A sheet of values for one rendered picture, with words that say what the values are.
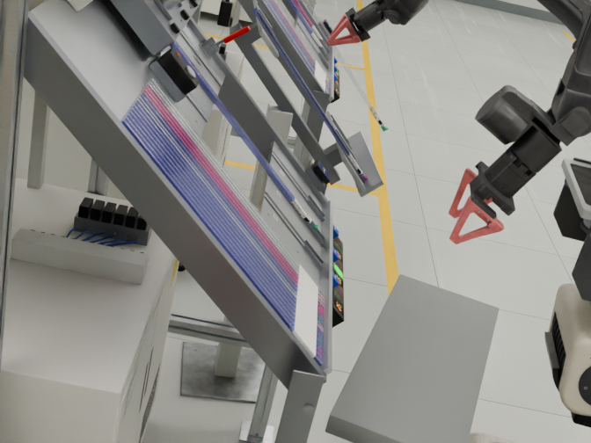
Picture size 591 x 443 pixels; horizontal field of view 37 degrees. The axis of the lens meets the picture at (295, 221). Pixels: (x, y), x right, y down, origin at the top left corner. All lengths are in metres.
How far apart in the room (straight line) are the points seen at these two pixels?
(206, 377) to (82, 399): 1.10
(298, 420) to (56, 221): 0.79
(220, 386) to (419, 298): 0.78
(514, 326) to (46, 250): 1.98
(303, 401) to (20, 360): 0.48
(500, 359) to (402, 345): 1.30
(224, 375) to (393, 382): 0.98
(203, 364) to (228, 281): 1.30
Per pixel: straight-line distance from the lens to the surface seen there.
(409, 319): 1.90
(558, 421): 2.89
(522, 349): 3.18
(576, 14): 1.77
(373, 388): 1.65
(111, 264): 1.75
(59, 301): 1.68
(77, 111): 1.26
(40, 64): 1.26
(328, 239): 1.83
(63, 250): 1.76
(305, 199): 1.91
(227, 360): 2.55
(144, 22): 1.54
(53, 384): 1.50
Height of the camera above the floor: 1.54
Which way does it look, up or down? 25 degrees down
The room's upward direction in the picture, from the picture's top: 13 degrees clockwise
